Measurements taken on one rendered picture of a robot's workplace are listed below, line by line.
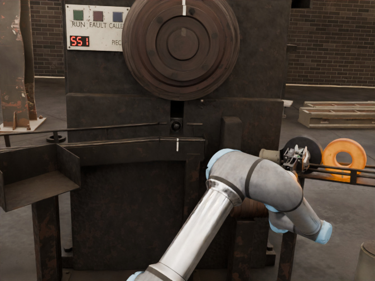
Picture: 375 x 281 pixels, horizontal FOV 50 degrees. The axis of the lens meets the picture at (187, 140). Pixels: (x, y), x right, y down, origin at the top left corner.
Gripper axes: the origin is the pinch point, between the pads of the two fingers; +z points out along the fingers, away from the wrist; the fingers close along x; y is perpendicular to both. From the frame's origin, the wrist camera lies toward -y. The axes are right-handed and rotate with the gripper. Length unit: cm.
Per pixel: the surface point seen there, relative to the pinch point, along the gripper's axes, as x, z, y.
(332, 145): -10.8, 0.5, 5.7
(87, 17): 88, -10, 54
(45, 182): 78, -62, 8
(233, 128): 29.6, -0.7, 5.8
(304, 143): -0.5, 0.2, 4.6
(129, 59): 66, -16, 40
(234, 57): 31.6, 8.0, 34.3
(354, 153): -19.1, 0.0, 4.1
